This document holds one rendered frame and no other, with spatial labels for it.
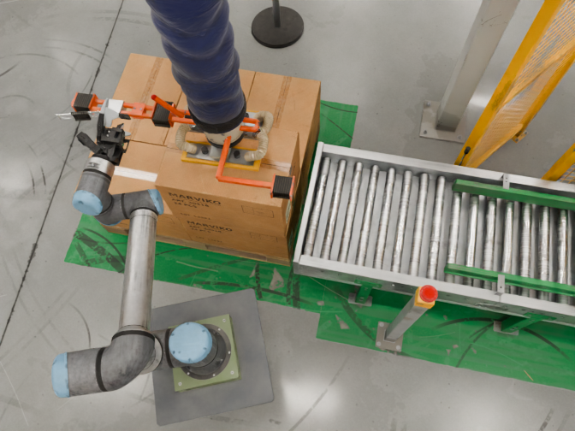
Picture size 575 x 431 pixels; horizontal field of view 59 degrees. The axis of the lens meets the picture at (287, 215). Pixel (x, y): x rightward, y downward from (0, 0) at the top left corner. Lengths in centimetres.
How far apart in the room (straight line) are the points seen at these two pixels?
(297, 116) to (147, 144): 87
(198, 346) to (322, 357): 121
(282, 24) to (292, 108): 123
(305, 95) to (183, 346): 168
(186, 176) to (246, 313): 68
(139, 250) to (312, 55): 264
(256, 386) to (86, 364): 98
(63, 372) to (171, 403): 92
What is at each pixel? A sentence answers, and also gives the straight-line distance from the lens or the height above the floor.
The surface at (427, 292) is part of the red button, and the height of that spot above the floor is 104.
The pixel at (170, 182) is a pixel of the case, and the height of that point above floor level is 94.
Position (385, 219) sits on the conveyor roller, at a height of 55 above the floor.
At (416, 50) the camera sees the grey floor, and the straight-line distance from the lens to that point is 403.
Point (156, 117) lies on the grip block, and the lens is 219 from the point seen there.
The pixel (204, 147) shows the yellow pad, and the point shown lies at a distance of 218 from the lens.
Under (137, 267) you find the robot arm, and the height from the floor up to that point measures 158.
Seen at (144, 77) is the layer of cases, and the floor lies 54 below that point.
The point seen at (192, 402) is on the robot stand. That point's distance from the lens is 231.
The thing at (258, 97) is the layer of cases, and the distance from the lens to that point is 305.
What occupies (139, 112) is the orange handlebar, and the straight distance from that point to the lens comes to 223.
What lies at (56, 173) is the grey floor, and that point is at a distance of 379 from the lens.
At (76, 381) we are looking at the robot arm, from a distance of 148.
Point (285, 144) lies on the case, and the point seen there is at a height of 94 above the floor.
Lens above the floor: 300
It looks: 67 degrees down
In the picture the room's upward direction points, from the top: 6 degrees counter-clockwise
